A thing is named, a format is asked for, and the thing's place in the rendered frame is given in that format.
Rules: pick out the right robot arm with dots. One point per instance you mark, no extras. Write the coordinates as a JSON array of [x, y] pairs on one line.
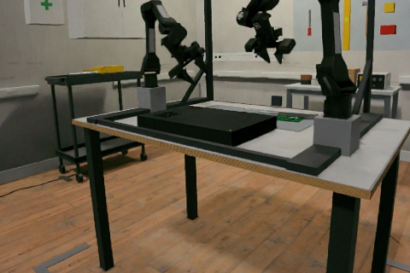
[[155, 11]]

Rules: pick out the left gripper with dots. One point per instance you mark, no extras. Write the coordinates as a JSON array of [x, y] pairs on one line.
[[267, 40]]

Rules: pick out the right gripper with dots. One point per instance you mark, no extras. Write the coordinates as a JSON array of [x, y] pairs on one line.
[[178, 70]]

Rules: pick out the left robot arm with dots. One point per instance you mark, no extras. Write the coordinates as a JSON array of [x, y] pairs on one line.
[[332, 72]]

